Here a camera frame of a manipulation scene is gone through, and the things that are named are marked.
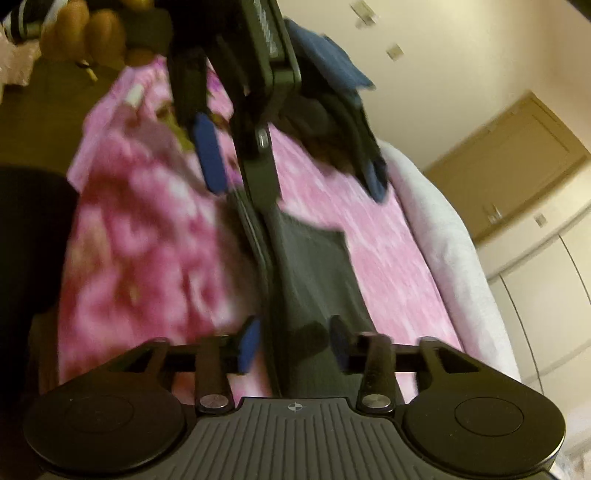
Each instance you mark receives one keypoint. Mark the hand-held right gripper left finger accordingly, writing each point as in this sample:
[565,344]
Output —
[249,344]

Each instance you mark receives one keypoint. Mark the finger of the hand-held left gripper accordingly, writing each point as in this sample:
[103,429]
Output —
[258,170]
[210,152]

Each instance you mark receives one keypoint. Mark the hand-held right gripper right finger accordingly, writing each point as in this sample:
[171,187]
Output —
[339,346]

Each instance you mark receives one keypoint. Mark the dark grey jeans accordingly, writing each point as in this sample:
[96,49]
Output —
[318,267]

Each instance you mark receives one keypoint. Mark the person's left hand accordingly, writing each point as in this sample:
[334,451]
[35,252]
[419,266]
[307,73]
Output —
[69,27]

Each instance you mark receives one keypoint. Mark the blue jeans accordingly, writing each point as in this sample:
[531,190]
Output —
[332,55]

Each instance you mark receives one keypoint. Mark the black garment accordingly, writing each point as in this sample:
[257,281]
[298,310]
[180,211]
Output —
[341,129]

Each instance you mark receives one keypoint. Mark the pink floral blanket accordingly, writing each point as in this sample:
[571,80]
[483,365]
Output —
[138,230]

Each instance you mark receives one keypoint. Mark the white plug-in device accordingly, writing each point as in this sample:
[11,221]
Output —
[369,18]

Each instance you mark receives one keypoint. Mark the white striped quilt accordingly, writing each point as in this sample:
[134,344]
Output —
[443,240]

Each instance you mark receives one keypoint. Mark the person's dark clothing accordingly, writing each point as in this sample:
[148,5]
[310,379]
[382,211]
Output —
[32,258]

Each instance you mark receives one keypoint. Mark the white wardrobe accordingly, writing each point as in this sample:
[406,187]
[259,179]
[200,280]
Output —
[545,300]

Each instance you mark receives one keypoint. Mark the wooden door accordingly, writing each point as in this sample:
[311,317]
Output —
[521,157]

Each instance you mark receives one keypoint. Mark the wall socket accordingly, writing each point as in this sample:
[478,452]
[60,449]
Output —
[358,6]
[394,51]

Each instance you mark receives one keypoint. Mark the light switch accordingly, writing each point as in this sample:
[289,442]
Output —
[540,219]

